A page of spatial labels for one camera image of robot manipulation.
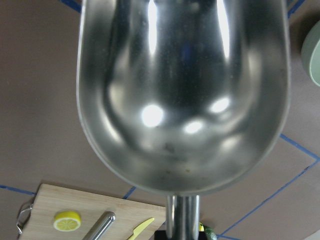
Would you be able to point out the lemon half slice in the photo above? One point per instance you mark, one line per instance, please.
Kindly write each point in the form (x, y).
(67, 221)

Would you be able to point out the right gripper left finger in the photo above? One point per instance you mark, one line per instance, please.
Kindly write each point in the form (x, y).
(160, 235)

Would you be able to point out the green ceramic bowl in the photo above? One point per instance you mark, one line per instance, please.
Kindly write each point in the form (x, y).
(310, 54)

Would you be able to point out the yellow plastic knife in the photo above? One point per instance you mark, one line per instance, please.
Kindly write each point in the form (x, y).
(140, 228)

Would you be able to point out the stainless steel ice scoop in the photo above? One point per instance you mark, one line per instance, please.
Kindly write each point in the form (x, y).
(183, 97)

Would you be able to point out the wooden cutting board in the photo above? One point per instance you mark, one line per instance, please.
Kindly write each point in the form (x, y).
(51, 200)

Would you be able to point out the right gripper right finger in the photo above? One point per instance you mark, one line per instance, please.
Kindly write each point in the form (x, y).
(202, 235)

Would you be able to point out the green lime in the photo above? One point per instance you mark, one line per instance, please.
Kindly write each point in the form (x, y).
(210, 234)

